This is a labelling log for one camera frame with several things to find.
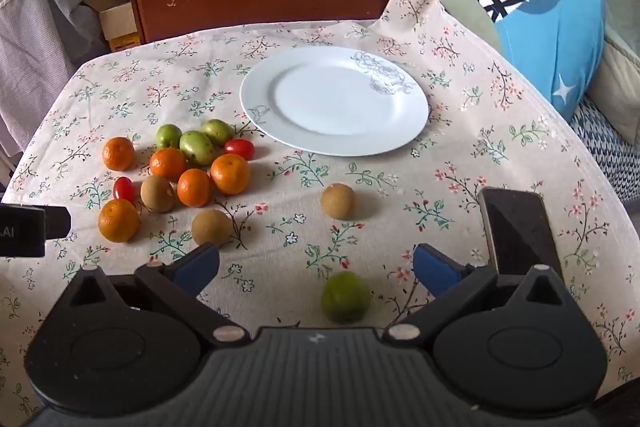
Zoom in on floral beige tablecloth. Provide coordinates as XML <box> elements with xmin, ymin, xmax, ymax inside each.
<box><xmin>0</xmin><ymin>0</ymin><xmax>636</xmax><ymax>427</ymax></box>

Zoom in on black smartphone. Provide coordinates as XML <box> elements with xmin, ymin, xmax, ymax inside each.
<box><xmin>477</xmin><ymin>188</ymin><xmax>565</xmax><ymax>280</ymax></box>

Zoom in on green oval jujube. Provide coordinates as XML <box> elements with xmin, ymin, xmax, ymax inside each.
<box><xmin>179</xmin><ymin>130</ymin><xmax>215</xmax><ymax>166</ymax></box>
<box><xmin>201</xmin><ymin>119</ymin><xmax>233</xmax><ymax>146</ymax></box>
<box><xmin>155</xmin><ymin>123</ymin><xmax>183</xmax><ymax>150</ymax></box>

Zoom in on open cardboard box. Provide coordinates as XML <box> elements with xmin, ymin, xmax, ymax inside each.
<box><xmin>82</xmin><ymin>0</ymin><xmax>142</xmax><ymax>52</ymax></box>

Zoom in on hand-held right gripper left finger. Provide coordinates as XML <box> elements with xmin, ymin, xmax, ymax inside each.
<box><xmin>47</xmin><ymin>244</ymin><xmax>251</xmax><ymax>348</ymax></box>

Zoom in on cream pillow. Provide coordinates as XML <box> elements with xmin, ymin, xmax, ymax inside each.
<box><xmin>587</xmin><ymin>32</ymin><xmax>640</xmax><ymax>145</ymax></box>

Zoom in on small orange mandarin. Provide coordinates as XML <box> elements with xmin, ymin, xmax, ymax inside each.
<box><xmin>102</xmin><ymin>137</ymin><xmax>136</xmax><ymax>172</ymax></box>
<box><xmin>149</xmin><ymin>148</ymin><xmax>188</xmax><ymax>182</ymax></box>
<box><xmin>210</xmin><ymin>154</ymin><xmax>251</xmax><ymax>196</ymax></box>
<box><xmin>177</xmin><ymin>168</ymin><xmax>212</xmax><ymax>208</ymax></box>
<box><xmin>97</xmin><ymin>199</ymin><xmax>141</xmax><ymax>243</ymax></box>

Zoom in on white plate with rose print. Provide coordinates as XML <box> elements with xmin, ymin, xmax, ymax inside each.
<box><xmin>239</xmin><ymin>46</ymin><xmax>431</xmax><ymax>156</ymax></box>

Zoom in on round green lime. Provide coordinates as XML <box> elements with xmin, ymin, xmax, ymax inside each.
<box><xmin>320</xmin><ymin>271</ymin><xmax>372</xmax><ymax>324</ymax></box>

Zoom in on houndstooth blanket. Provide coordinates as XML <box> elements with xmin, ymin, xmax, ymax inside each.
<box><xmin>570</xmin><ymin>97</ymin><xmax>640</xmax><ymax>202</ymax></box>

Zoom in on brown kiwi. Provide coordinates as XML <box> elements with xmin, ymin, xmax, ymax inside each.
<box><xmin>321</xmin><ymin>183</ymin><xmax>356</xmax><ymax>221</ymax></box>
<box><xmin>140</xmin><ymin>175</ymin><xmax>176</xmax><ymax>213</ymax></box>
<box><xmin>191</xmin><ymin>209</ymin><xmax>233</xmax><ymax>248</ymax></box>

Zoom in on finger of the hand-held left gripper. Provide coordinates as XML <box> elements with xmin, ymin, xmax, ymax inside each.
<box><xmin>45</xmin><ymin>206</ymin><xmax>71</xmax><ymax>239</ymax></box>

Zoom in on blue printed pillow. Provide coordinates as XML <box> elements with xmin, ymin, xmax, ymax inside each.
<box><xmin>382</xmin><ymin>0</ymin><xmax>607</xmax><ymax>124</ymax></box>

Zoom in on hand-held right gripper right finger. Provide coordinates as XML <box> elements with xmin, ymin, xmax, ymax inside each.
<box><xmin>382</xmin><ymin>243</ymin><xmax>586</xmax><ymax>348</ymax></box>

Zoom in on purple grey checked cloth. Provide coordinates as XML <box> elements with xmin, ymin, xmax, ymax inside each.
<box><xmin>0</xmin><ymin>0</ymin><xmax>108</xmax><ymax>158</ymax></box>

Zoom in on red cherry tomato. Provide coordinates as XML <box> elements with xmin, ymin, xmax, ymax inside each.
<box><xmin>223</xmin><ymin>139</ymin><xmax>256</xmax><ymax>161</ymax></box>
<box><xmin>113</xmin><ymin>176</ymin><xmax>136</xmax><ymax>204</ymax></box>

